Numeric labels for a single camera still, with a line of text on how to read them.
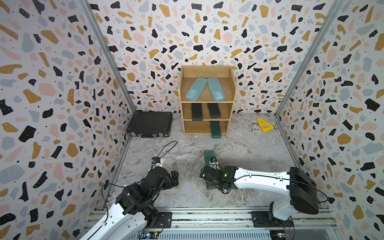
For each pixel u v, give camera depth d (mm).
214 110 983
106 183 891
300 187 422
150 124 1105
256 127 1130
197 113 970
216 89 903
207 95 891
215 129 1094
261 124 1134
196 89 881
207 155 904
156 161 645
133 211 456
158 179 525
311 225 728
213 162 739
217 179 595
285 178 450
